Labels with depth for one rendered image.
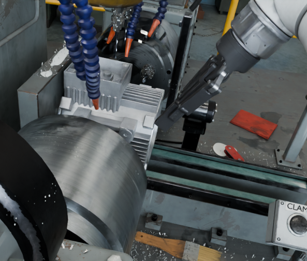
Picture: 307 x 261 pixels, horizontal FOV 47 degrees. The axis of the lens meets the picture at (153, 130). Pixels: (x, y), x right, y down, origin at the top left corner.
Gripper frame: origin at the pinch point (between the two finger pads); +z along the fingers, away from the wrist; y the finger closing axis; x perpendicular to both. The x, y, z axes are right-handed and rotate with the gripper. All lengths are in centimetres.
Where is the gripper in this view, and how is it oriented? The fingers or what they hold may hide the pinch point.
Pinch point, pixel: (171, 115)
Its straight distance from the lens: 70.8
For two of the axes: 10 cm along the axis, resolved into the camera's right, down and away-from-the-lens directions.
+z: -6.1, 5.9, 5.3
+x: 7.8, 5.8, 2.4
